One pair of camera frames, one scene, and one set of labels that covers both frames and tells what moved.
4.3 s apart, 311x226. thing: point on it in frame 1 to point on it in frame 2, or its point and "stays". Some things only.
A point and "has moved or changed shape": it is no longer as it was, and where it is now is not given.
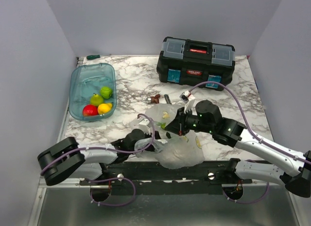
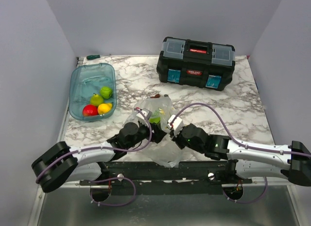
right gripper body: [189, 121] to [180, 141]
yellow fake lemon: [104, 108] stays
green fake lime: [106, 92] stays
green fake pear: [96, 100] stays
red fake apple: [90, 110] stays
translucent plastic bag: [168, 150] has moved or changed shape
